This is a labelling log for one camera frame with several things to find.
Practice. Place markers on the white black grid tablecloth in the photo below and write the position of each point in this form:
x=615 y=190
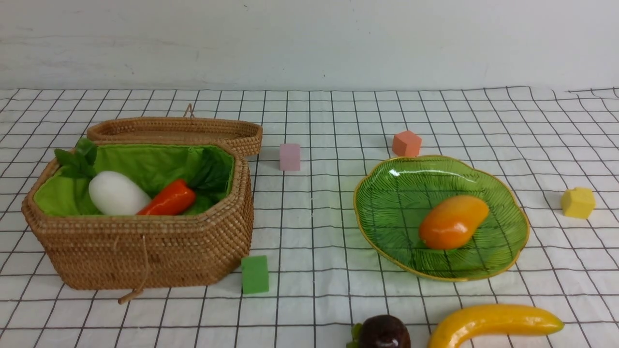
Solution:
x=324 y=276

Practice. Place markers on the orange plastic mango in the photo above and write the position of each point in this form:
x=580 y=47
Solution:
x=452 y=223

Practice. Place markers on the red orange chili pepper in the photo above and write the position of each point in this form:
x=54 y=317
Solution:
x=173 y=200

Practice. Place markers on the woven rattan basket lid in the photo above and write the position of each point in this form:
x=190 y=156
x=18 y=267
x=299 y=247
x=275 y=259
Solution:
x=245 y=138

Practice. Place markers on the orange foam cube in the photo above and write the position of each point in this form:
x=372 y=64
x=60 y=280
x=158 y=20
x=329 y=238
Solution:
x=406 y=144

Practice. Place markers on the dark purple mangosteen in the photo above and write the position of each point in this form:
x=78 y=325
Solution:
x=381 y=331

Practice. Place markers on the yellow plastic banana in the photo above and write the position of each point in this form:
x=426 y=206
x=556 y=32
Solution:
x=490 y=319

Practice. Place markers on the yellow foam cube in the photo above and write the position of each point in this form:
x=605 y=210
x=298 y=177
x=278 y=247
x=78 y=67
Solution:
x=578 y=202

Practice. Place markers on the pink foam cube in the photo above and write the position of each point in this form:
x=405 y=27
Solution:
x=289 y=157

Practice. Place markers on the green foam block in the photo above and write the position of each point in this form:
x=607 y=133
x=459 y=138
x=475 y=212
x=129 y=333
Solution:
x=255 y=274

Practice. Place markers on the white radish with green leaves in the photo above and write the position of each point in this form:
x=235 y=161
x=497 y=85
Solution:
x=113 y=193

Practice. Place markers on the green glass leaf plate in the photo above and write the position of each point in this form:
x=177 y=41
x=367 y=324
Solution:
x=391 y=202

